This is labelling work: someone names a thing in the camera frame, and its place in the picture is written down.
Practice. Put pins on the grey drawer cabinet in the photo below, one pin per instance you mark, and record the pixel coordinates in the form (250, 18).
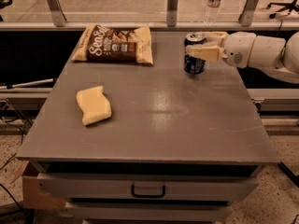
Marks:
(199, 136)

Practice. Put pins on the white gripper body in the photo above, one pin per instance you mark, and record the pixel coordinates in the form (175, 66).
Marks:
(239, 49)

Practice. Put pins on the clear water bottle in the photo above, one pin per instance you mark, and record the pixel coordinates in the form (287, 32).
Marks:
(212, 11)

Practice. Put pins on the grey metal rod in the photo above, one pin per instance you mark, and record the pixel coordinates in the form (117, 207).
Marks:
(28, 84)

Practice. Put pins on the brown chips bag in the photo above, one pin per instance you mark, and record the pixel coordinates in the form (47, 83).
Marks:
(102, 44)

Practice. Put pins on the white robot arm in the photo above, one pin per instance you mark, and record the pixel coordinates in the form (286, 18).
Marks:
(274, 56)

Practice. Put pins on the yellow sponge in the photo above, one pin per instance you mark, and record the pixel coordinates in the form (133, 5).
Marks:
(94, 105)

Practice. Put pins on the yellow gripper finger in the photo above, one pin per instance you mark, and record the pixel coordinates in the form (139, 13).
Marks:
(207, 53)
(216, 38)

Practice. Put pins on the blue pepsi can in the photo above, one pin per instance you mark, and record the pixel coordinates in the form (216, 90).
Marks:
(192, 64)

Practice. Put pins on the metal window rail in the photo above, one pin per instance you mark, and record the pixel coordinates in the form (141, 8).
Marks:
(76, 14)

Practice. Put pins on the cardboard box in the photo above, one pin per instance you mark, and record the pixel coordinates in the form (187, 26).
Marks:
(33, 195)

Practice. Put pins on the black drawer handle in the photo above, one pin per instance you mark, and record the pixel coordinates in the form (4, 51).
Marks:
(148, 192)

